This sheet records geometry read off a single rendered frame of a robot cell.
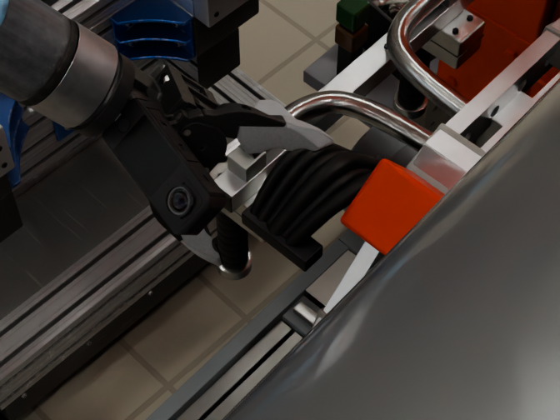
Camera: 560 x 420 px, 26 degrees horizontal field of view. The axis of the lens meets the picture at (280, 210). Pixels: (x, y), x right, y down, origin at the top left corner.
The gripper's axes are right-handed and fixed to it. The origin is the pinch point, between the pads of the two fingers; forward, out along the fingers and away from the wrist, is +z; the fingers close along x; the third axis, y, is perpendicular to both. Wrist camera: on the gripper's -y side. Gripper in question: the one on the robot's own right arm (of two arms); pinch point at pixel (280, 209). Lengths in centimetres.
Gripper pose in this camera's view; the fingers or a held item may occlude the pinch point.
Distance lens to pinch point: 105.4
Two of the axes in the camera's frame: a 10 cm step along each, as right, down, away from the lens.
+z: 7.0, 4.1, 5.8
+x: -6.5, 7.0, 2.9
